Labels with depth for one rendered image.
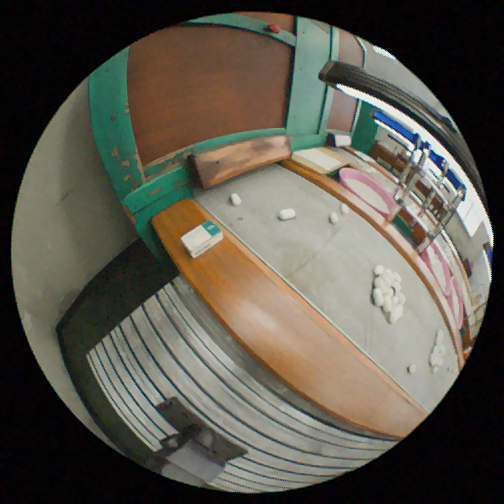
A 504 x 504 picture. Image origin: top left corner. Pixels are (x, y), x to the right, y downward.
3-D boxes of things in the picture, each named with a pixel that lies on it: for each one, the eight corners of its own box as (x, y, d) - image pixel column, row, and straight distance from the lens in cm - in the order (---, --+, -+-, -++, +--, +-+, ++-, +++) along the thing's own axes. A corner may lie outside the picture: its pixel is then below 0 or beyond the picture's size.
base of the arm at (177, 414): (157, 404, 29) (135, 414, 34) (252, 469, 35) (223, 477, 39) (176, 394, 35) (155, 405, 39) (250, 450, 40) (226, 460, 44)
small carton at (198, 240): (193, 258, 26) (190, 251, 24) (183, 245, 28) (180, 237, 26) (223, 238, 27) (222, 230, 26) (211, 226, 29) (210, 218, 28)
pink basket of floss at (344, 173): (394, 238, 69) (407, 221, 66) (344, 226, 52) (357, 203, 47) (370, 194, 85) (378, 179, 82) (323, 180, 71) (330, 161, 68)
